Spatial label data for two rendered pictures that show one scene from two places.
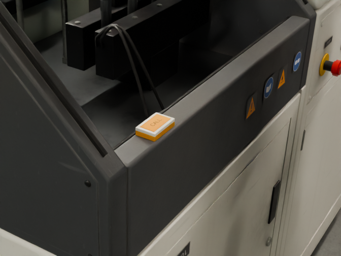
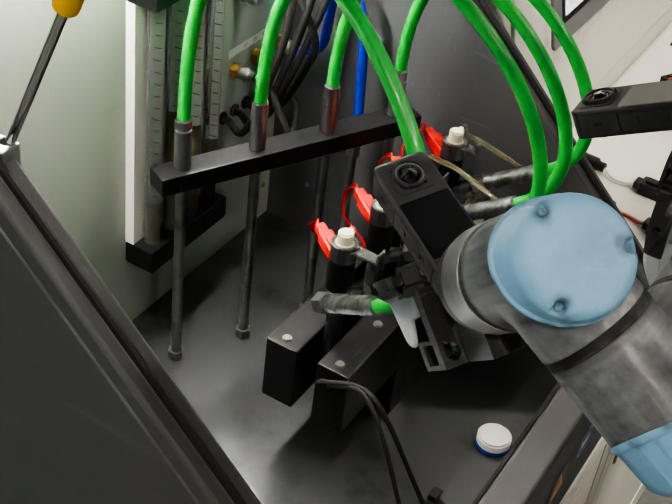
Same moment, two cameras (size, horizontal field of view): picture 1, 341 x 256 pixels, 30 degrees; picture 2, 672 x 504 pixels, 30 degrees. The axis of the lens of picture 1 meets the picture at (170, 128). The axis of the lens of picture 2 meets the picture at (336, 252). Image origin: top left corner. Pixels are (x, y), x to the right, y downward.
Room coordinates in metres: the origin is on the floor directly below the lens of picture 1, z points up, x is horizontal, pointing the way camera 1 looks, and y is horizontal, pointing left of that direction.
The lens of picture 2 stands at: (0.05, 0.18, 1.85)
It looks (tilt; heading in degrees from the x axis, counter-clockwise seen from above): 38 degrees down; 357
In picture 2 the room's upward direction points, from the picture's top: 8 degrees clockwise
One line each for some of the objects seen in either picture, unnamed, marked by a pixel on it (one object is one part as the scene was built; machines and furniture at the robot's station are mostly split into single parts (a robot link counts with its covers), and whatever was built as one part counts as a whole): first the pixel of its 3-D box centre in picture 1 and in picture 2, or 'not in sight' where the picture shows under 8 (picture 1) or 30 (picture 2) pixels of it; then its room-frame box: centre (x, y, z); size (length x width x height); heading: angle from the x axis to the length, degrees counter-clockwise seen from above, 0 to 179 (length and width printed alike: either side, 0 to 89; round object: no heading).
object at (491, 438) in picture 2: not in sight; (493, 439); (1.04, -0.08, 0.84); 0.04 x 0.04 x 0.01
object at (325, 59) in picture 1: (332, 66); not in sight; (1.28, -0.35, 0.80); 0.05 x 0.04 x 0.05; 150
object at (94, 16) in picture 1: (143, 39); (380, 324); (1.14, 0.06, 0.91); 0.34 x 0.10 x 0.15; 150
